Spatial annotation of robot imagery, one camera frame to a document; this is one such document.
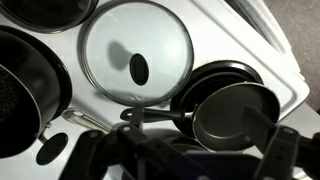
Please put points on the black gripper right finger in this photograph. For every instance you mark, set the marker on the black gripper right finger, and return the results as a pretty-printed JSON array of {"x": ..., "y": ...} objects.
[{"x": 283, "y": 150}]

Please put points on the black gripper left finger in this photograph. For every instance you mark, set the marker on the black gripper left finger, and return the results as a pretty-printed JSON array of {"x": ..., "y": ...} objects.
[{"x": 150, "y": 146}]

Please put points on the round glass lid black knob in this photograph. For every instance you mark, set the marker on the round glass lid black knob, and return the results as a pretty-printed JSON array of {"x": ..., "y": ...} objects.
[{"x": 156, "y": 40}]

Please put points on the black stove burner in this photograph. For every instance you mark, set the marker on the black stove burner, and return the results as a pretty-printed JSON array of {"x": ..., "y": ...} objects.
[
  {"x": 213, "y": 71},
  {"x": 66, "y": 90}
]

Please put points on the white electric stove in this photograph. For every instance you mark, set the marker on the white electric stove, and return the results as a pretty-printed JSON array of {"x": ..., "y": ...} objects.
[{"x": 216, "y": 33}]

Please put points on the small black frying pan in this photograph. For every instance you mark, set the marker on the small black frying pan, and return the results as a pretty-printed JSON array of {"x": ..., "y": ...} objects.
[{"x": 220, "y": 120}]

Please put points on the white striped towel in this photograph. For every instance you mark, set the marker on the white striped towel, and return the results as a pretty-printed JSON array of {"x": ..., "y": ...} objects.
[{"x": 256, "y": 20}]

